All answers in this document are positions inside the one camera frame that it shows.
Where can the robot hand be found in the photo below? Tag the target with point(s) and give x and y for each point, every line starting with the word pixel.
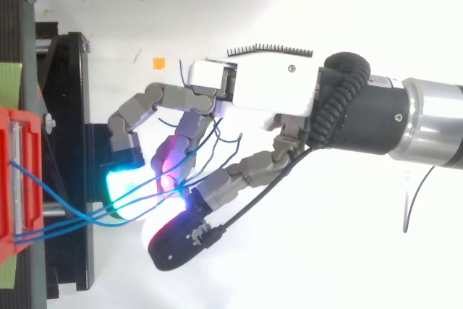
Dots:
pixel 267 84

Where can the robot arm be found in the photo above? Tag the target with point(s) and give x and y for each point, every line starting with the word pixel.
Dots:
pixel 408 117

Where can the black stand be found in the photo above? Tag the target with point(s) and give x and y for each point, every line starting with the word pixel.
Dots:
pixel 68 142

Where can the red bin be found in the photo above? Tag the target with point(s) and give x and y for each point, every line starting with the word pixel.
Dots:
pixel 18 186

